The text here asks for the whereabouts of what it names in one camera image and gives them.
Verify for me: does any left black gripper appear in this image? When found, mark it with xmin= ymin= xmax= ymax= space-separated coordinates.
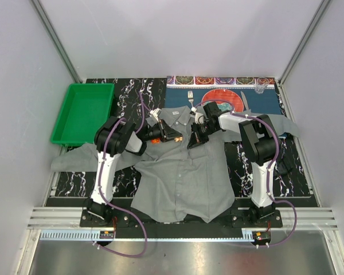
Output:
xmin=143 ymin=119 xmax=182 ymax=143

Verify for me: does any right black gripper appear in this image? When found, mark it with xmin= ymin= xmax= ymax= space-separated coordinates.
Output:
xmin=187 ymin=122 xmax=218 ymax=150

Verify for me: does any grey button shirt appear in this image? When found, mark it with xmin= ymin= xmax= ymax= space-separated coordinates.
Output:
xmin=51 ymin=107 xmax=298 ymax=223

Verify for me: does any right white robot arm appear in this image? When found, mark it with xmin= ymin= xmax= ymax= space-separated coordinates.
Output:
xmin=187 ymin=101 xmax=279 ymax=227

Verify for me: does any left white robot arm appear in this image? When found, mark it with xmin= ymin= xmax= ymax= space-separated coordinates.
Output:
xmin=86 ymin=116 xmax=183 ymax=227

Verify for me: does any near black brooch stand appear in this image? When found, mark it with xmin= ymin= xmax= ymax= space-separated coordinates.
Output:
xmin=276 ymin=158 xmax=294 ymax=175

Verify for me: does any blue patterned placemat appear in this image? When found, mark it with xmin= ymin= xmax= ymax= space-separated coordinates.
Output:
xmin=164 ymin=76 xmax=285 ymax=115

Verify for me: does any silver fork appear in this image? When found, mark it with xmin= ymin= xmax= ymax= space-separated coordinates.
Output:
xmin=187 ymin=90 xmax=194 ymax=107

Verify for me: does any red and teal plate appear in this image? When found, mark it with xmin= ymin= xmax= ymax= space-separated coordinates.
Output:
xmin=202 ymin=89 xmax=244 ymax=112

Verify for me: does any silver knife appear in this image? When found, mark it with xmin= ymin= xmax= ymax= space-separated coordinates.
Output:
xmin=240 ymin=91 xmax=249 ymax=110

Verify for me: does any green plastic bin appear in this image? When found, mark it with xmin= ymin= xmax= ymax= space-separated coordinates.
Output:
xmin=50 ymin=83 xmax=114 ymax=147

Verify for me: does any clear drinking glass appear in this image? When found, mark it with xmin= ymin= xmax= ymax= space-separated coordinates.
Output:
xmin=255 ymin=77 xmax=270 ymax=94

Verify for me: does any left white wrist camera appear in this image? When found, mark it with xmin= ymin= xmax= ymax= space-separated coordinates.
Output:
xmin=149 ymin=108 xmax=161 ymax=122

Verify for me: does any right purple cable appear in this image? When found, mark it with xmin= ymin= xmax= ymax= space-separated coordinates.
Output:
xmin=193 ymin=99 xmax=298 ymax=248

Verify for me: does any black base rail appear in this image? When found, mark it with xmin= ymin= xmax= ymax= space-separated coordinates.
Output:
xmin=80 ymin=199 xmax=283 ymax=229

